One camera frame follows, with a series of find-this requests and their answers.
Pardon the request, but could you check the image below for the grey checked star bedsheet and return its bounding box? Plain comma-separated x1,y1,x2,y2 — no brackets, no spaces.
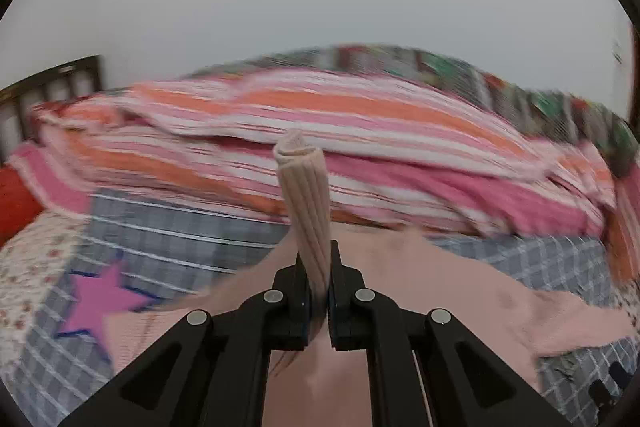
1,191,639,426

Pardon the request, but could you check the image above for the dark wooden headboard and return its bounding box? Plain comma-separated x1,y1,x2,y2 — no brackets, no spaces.
1,55,103,166

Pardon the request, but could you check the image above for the red pillow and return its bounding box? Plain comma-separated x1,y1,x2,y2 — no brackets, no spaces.
0,167,43,246

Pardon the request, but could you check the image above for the pink knitted sweater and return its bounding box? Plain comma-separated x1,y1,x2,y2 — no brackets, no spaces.
102,129,639,427

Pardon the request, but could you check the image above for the pink orange striped duvet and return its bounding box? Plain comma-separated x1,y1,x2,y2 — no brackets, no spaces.
10,68,639,282

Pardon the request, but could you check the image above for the multicolour patterned blanket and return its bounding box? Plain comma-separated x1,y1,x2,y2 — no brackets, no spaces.
190,44,639,178

